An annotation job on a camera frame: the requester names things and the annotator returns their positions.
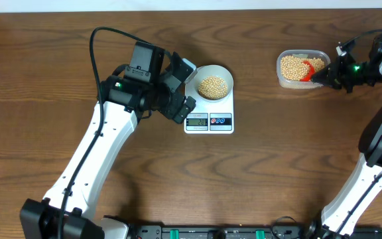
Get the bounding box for red plastic measuring scoop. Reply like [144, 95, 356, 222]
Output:
[300, 60, 315, 82]

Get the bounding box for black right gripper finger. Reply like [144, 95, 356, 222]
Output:
[311, 64, 330, 79]
[311, 76, 334, 88]

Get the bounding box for soybeans in grey bowl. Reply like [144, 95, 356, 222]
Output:
[198, 76, 228, 100]

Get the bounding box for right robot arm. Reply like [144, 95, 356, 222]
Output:
[304, 29, 382, 238]

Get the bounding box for clear plastic container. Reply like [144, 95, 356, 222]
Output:
[277, 50, 331, 90]

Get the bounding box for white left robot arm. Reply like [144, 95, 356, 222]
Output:
[20, 53, 197, 238]

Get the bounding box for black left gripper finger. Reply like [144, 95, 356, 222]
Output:
[167, 52, 194, 92]
[172, 96, 196, 124]

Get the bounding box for pile of soybeans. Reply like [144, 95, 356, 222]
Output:
[280, 55, 326, 82]

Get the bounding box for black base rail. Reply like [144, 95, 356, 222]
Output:
[127, 224, 382, 239]

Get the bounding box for grey round bowl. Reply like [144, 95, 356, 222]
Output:
[191, 65, 233, 103]

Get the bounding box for white digital kitchen scale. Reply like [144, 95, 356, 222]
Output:
[184, 65, 234, 134]

